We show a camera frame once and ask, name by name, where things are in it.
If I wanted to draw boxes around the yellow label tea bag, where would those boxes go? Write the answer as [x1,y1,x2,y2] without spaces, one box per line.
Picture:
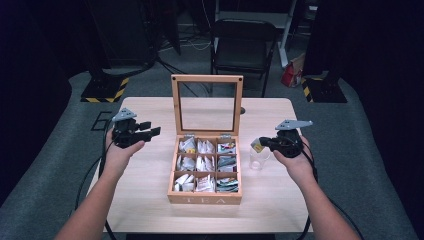
[250,137,266,154]

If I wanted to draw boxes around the black floor cable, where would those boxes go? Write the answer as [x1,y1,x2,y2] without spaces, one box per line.
[156,56,210,98]

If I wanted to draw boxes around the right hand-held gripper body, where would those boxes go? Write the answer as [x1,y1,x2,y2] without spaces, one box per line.
[271,119,314,159]

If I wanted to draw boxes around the person's left hand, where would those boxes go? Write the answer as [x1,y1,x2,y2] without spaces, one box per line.
[104,128,146,175]

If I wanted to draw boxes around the pile of tea bags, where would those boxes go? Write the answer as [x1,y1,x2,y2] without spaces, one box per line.
[173,138,240,194]

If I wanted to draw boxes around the clear glass cup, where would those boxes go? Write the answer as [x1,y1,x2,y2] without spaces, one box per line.
[248,146,272,171]

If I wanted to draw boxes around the black folding chair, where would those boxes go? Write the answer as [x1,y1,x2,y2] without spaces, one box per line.
[209,18,278,98]

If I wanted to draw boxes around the wooden tea box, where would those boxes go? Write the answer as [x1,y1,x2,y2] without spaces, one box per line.
[167,74,244,206]

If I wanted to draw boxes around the red paper bag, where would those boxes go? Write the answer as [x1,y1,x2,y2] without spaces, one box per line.
[280,53,306,89]

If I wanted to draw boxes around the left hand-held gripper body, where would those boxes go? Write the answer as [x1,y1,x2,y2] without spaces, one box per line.
[111,107,148,150]

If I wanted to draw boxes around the person's right hand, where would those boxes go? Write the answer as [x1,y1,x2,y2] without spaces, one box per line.
[273,134,318,188]

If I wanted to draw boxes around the black striped stand base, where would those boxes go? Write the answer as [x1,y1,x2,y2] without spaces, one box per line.
[80,77,130,104]
[300,76,348,104]

